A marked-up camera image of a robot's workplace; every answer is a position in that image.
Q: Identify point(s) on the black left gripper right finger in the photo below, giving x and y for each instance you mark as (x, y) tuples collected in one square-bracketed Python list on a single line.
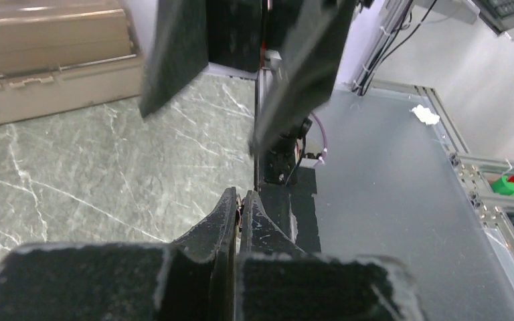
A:
[(277, 280)]

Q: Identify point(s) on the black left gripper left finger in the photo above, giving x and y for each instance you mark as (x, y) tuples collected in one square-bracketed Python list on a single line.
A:
[(190, 278)]

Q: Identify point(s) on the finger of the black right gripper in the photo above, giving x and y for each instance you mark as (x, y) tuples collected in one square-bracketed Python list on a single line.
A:
[(179, 53), (310, 57)]

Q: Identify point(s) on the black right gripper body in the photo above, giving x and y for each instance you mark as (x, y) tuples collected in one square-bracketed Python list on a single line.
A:
[(238, 31)]

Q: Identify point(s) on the white paper scrap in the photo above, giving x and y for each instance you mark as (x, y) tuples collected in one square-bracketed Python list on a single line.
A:
[(425, 115)]

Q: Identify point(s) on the brown translucent storage box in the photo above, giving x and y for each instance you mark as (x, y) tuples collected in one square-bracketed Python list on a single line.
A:
[(57, 56)]

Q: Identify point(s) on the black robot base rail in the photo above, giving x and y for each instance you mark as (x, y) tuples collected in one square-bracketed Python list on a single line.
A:
[(287, 187)]

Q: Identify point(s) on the aluminium frame rail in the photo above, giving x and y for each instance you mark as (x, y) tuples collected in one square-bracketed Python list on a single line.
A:
[(491, 209)]

